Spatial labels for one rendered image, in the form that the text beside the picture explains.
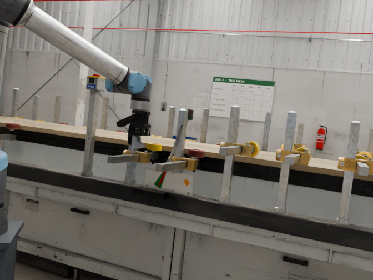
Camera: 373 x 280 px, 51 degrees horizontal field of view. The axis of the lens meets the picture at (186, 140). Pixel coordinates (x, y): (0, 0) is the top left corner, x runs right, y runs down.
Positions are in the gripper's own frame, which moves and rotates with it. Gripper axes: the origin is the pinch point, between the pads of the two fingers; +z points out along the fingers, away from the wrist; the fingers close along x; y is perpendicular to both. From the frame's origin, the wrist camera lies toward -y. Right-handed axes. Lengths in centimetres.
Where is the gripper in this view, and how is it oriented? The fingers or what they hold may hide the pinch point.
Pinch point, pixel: (131, 151)
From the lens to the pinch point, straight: 189.1
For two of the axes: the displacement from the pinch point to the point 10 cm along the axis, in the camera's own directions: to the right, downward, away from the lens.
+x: 3.8, -0.2, 9.3
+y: 9.2, 1.1, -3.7
